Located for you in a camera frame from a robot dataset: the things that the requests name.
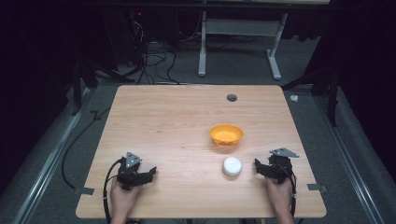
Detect grey desk frame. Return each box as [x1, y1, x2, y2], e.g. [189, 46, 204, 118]
[197, 10, 290, 81]

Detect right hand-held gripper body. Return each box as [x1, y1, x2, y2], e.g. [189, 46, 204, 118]
[261, 147, 301, 185]

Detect person's left hand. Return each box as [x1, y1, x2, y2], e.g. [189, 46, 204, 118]
[109, 177, 142, 224]

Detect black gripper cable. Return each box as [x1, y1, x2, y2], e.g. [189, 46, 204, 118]
[103, 157, 125, 224]
[276, 161, 298, 218]

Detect black cable on floor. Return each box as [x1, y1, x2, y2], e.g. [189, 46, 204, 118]
[61, 106, 112, 190]

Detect orange plastic basket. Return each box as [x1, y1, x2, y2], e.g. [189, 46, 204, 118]
[208, 123, 245, 147]

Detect black floor cables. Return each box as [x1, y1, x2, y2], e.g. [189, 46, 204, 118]
[125, 18, 204, 86]

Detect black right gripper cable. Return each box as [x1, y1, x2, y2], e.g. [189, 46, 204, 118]
[276, 161, 298, 218]

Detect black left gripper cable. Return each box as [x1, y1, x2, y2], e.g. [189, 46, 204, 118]
[103, 157, 125, 224]

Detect black metal stand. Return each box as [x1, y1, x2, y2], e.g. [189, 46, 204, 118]
[281, 66, 340, 128]
[69, 57, 136, 117]

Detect person's right hand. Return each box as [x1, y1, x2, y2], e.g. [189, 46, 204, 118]
[264, 175, 298, 224]

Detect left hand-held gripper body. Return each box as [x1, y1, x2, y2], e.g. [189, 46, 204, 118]
[116, 151, 151, 191]

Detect grey tape strip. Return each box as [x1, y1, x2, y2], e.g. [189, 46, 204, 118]
[306, 183, 329, 193]
[73, 187, 95, 196]

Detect aluminium floor rail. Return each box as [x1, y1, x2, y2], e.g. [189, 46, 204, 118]
[314, 96, 386, 224]
[12, 90, 94, 224]

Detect white round container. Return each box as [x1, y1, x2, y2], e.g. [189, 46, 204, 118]
[221, 156, 243, 177]

